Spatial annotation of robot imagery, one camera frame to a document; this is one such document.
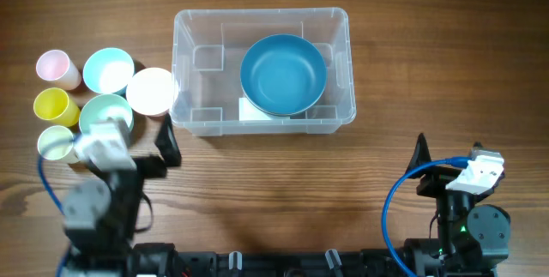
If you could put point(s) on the pink plastic cup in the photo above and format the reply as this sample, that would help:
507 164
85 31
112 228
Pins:
56 67

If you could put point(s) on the light blue bowl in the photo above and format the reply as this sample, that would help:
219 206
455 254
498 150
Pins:
108 70

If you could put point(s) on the clear plastic storage container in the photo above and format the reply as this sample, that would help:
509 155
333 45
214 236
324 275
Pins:
209 46

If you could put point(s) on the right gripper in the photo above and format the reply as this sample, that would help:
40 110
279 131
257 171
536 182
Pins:
432 176

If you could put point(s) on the pink bowl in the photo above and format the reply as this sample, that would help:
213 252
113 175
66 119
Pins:
150 92

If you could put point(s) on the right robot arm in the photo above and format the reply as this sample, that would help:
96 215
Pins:
472 238

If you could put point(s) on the mint green bowl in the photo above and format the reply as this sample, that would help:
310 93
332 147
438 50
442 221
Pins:
105 106

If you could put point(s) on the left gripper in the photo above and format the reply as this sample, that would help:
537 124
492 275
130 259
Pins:
171 147

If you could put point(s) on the yellow plastic cup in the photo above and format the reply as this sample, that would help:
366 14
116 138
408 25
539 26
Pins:
54 105

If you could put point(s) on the pale green plastic cup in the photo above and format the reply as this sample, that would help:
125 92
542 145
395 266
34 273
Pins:
57 143

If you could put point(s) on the dark blue plate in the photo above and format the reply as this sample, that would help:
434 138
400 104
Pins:
283 73

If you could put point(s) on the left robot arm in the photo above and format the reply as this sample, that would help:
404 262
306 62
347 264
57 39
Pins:
100 214

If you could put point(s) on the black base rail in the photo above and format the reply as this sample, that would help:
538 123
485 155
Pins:
283 264

